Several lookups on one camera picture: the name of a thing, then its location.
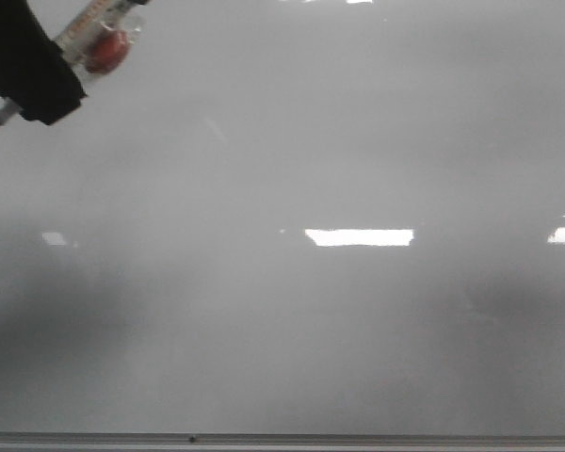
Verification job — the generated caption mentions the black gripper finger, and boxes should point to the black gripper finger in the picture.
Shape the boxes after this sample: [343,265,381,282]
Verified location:
[0,1,87,125]

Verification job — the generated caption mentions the black whiteboard marker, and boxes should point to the black whiteboard marker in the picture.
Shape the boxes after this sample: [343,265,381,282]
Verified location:
[0,1,141,127]

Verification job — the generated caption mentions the red round magnet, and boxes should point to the red round magnet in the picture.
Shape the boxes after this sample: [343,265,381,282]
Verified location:
[85,29,130,75]

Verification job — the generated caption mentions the white whiteboard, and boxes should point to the white whiteboard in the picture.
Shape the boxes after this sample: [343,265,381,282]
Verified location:
[0,1,565,435]

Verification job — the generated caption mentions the grey aluminium whiteboard frame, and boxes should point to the grey aluminium whiteboard frame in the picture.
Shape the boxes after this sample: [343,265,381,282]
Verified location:
[0,432,565,451]

